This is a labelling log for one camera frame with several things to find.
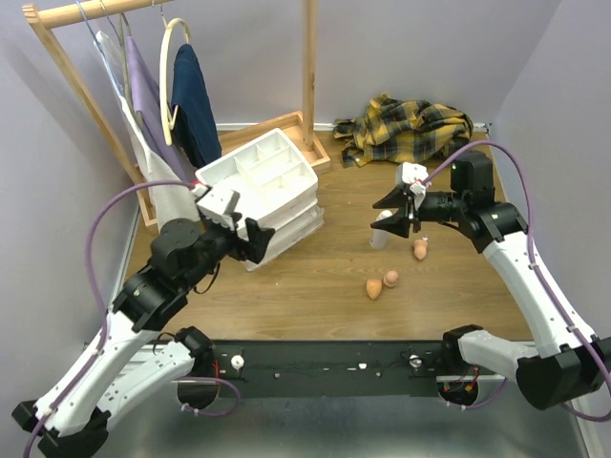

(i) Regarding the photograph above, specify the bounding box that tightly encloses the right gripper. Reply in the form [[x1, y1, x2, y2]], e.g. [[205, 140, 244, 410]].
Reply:
[[369, 185, 466, 239]]

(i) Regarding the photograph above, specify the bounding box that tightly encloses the short white bottle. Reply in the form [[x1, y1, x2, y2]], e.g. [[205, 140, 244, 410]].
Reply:
[[369, 210, 392, 250]]

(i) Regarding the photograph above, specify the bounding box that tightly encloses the white drawer organizer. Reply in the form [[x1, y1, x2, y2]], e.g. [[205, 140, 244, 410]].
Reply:
[[196, 128, 325, 272]]

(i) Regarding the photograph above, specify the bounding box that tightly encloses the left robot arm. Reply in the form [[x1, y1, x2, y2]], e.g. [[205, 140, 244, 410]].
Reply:
[[11, 219, 275, 457]]

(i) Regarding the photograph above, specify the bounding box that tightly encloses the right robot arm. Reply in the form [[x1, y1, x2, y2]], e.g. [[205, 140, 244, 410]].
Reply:
[[371, 151, 610, 410]]

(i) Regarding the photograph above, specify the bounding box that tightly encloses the pink gourd makeup sponge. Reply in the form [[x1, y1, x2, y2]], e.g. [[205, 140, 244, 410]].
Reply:
[[382, 270, 399, 288]]

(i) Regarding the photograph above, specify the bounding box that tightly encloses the orange teardrop makeup sponge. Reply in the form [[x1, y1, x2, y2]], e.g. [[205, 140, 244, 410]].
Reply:
[[366, 279, 384, 301]]

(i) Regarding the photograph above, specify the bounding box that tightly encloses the yellow plaid shirt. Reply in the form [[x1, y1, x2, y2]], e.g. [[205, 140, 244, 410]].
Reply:
[[332, 94, 474, 167]]

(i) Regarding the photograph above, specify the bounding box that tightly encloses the white hanging garment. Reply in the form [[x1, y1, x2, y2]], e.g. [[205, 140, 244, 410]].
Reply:
[[95, 31, 199, 230]]

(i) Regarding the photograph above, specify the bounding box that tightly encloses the navy blue hanging garment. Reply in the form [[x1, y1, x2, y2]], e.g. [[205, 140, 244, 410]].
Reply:
[[171, 44, 221, 169]]

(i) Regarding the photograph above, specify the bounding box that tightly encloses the cream wooden hanger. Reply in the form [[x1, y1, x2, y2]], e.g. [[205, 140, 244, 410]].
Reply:
[[158, 17, 190, 146]]

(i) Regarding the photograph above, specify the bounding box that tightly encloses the lavender hanging garment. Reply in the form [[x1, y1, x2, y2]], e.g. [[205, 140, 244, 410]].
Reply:
[[125, 36, 193, 181]]

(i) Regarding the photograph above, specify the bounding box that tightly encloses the wooden clothes rack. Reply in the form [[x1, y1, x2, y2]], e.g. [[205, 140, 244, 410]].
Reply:
[[21, 0, 331, 227]]

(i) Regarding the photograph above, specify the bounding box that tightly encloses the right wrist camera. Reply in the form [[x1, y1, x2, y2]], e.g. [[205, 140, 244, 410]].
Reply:
[[395, 162, 429, 197]]

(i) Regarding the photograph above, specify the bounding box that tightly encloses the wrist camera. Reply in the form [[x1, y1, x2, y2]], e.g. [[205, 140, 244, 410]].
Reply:
[[395, 162, 429, 197], [192, 183, 241, 231]]

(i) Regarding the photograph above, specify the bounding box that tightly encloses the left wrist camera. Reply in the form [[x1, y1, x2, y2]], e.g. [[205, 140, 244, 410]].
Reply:
[[192, 183, 241, 231]]

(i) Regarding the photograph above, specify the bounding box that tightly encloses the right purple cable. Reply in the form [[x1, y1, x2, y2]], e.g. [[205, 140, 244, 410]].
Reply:
[[419, 140, 611, 421]]

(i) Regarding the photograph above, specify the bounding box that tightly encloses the purple cable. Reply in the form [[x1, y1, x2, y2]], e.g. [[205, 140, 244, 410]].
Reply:
[[21, 179, 201, 458], [419, 140, 611, 421]]

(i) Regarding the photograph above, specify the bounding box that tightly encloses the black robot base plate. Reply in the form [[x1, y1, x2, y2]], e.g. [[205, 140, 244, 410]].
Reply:
[[206, 340, 469, 398]]

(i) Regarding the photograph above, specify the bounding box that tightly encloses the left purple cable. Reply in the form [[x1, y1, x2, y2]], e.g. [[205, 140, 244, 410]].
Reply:
[[21, 179, 201, 458]]

